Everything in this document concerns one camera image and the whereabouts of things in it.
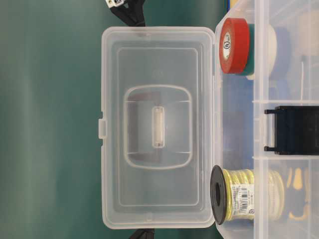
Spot green electrical tape roll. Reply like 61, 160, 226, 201
241, 24, 255, 77

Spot blue tape roll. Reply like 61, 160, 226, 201
272, 27, 291, 100

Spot yellow black pliers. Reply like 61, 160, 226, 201
287, 166, 311, 221

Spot translucent tool box lid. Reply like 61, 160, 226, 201
98, 26, 215, 229

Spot translucent plastic tool box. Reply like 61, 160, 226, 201
214, 0, 319, 239

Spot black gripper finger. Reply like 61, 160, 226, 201
129, 229, 155, 239

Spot red electrical tape roll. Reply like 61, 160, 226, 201
219, 17, 250, 74

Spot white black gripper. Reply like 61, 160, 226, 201
105, 0, 146, 26

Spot black latch clip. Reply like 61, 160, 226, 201
264, 106, 319, 155

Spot yellow wire spool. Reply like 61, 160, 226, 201
210, 165, 285, 225

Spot white tape roll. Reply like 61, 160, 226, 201
246, 25, 278, 80

